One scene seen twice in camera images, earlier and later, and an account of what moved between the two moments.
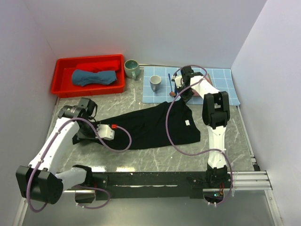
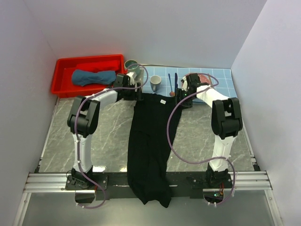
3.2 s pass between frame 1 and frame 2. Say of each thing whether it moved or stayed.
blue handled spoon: stayed
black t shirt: moved
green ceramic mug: stayed
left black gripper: moved
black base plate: stayed
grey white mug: stayed
